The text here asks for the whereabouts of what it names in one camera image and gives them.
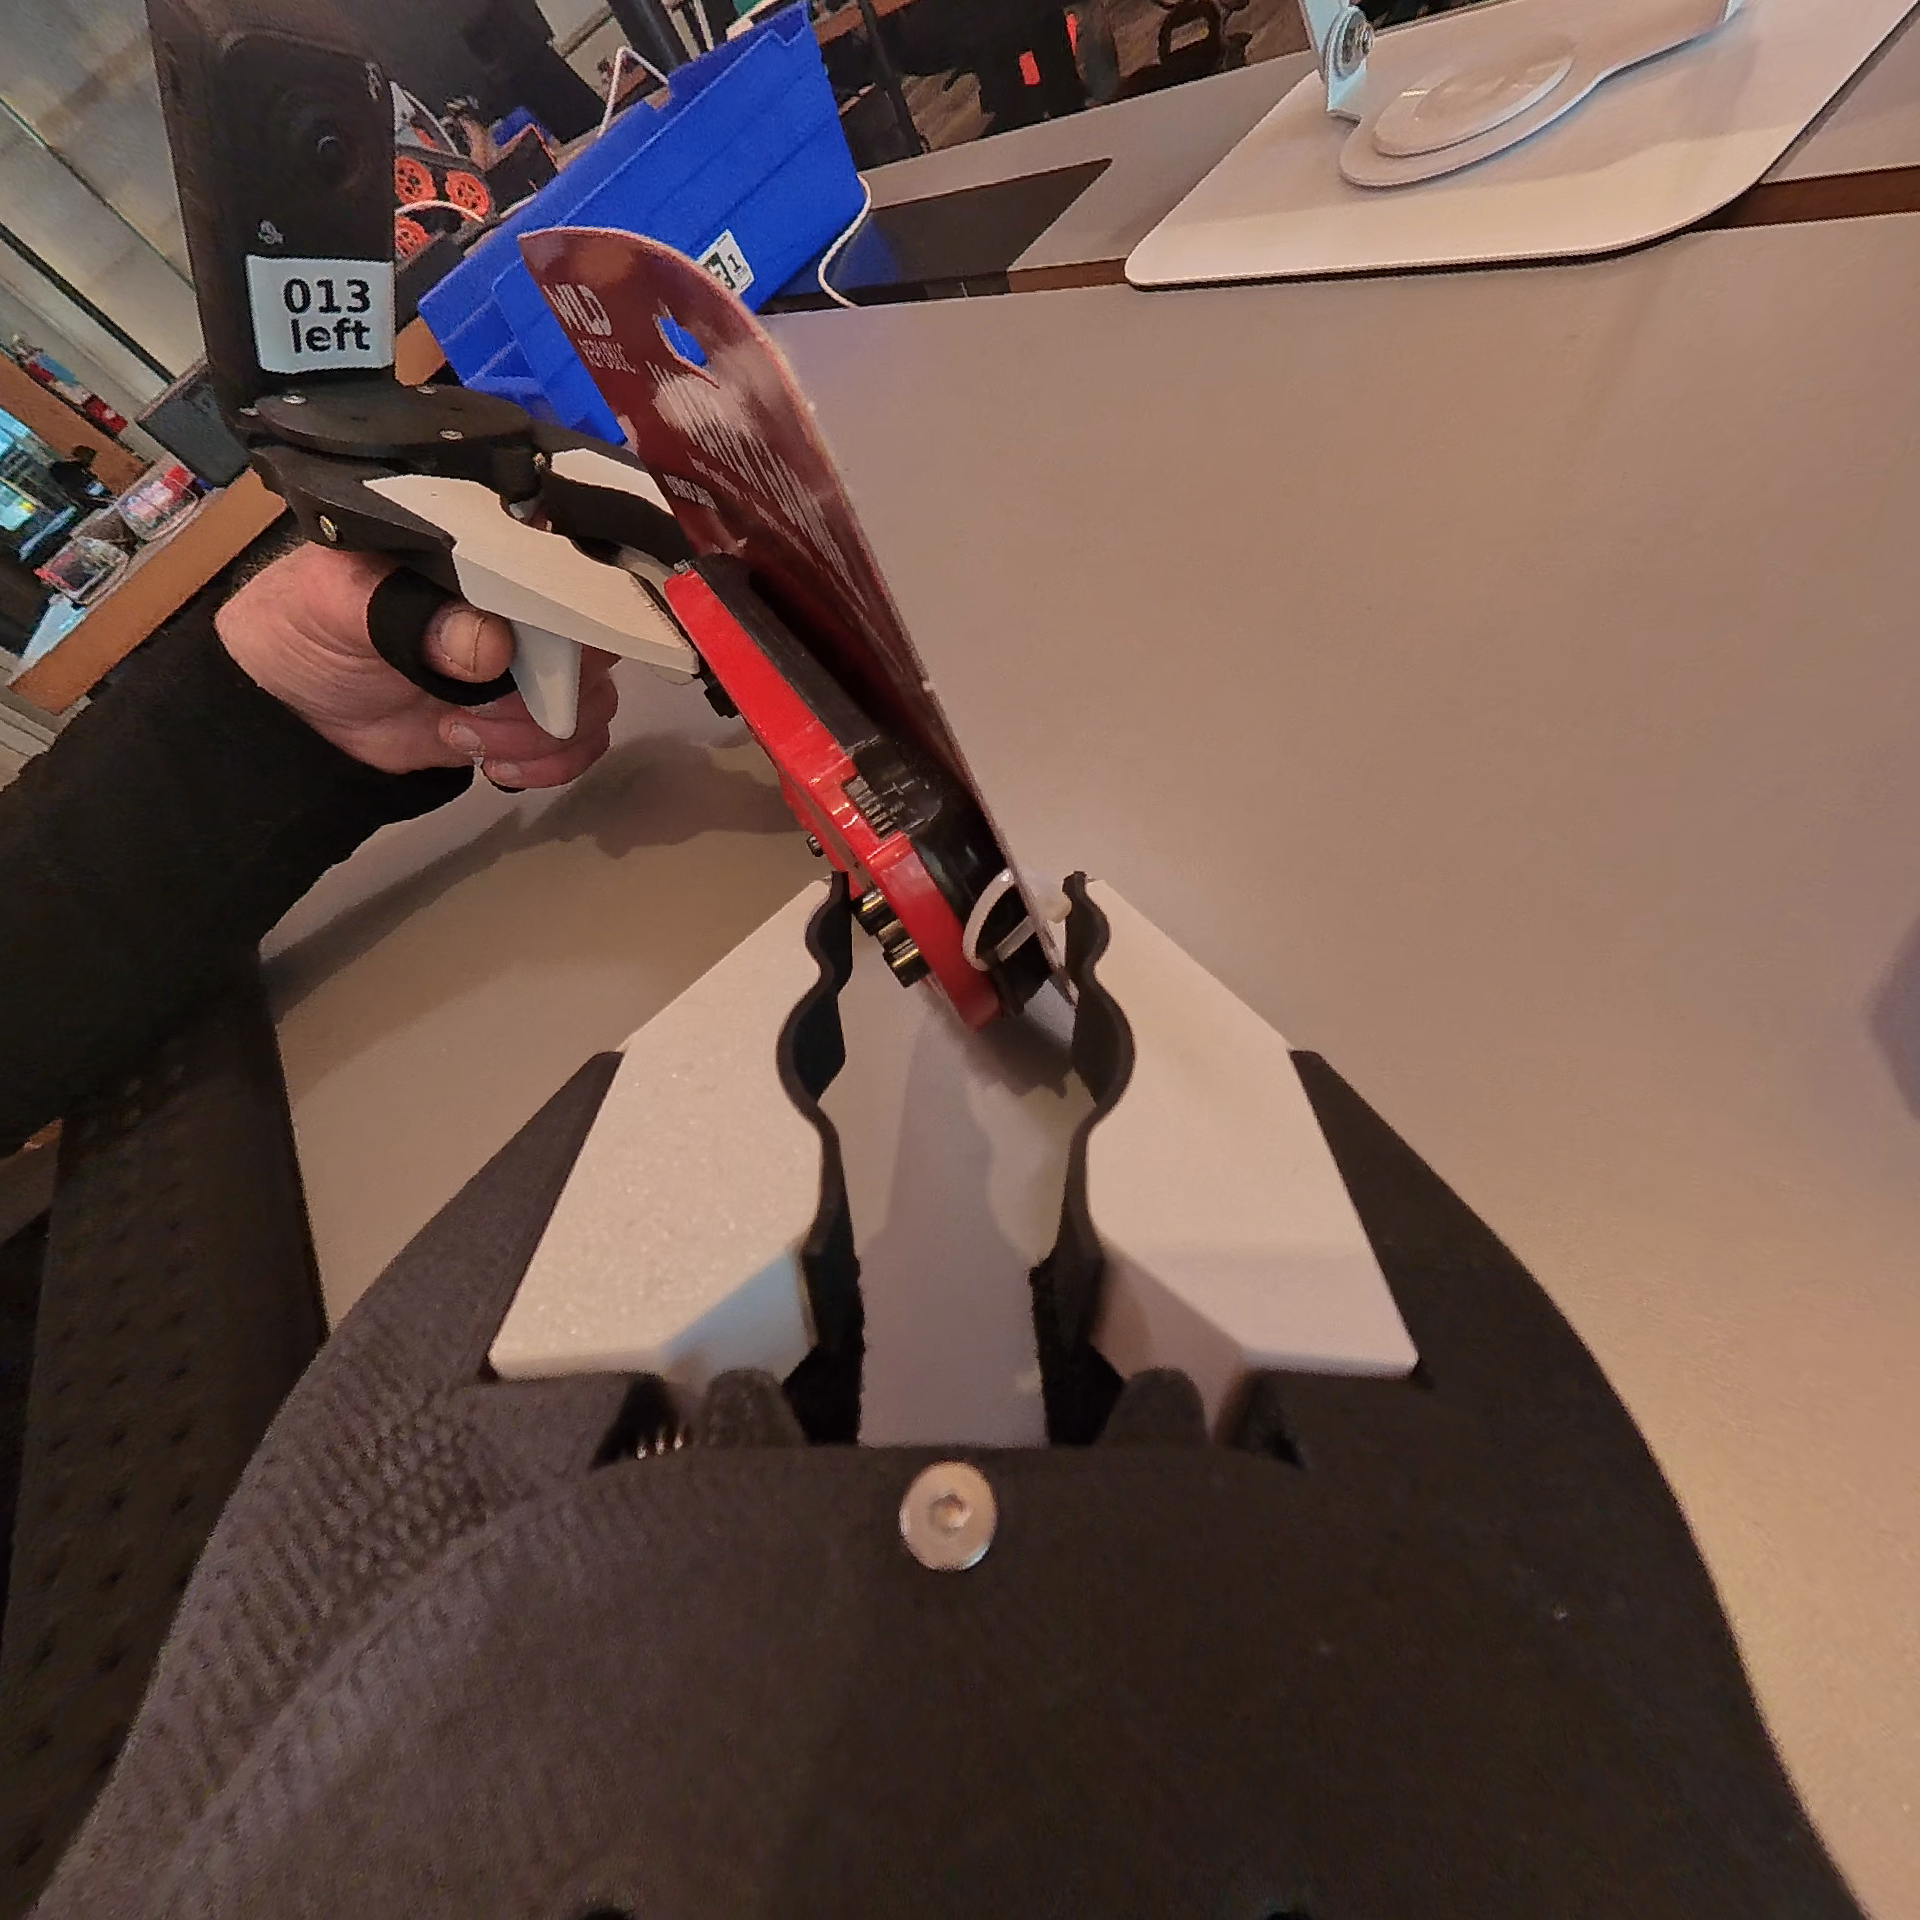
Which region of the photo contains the red carded water game toy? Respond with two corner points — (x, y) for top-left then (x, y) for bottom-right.
(517, 226), (1085, 1032)

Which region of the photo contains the blue plastic bin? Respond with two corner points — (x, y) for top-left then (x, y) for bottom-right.
(418, 0), (873, 444)

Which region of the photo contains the white cable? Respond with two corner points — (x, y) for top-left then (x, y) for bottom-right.
(815, 173), (876, 309)

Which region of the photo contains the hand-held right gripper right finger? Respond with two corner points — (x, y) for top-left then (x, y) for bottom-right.
(1027, 872), (1421, 1449)

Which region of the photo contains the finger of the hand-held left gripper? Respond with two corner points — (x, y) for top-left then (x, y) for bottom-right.
(361, 469), (705, 690)
(529, 447), (709, 600)

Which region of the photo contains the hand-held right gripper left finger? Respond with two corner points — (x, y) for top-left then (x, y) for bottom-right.
(484, 877), (873, 1449)

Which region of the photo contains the person's left forearm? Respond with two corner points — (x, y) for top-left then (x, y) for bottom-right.
(0, 591), (474, 1156)

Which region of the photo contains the person's left hand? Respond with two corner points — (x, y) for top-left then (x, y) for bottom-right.
(214, 541), (621, 792)

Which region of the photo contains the wooden background desk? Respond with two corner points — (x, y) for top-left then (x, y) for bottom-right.
(6, 480), (293, 715)

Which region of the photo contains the white monitor stand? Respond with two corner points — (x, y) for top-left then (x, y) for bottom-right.
(1127, 0), (1920, 292)

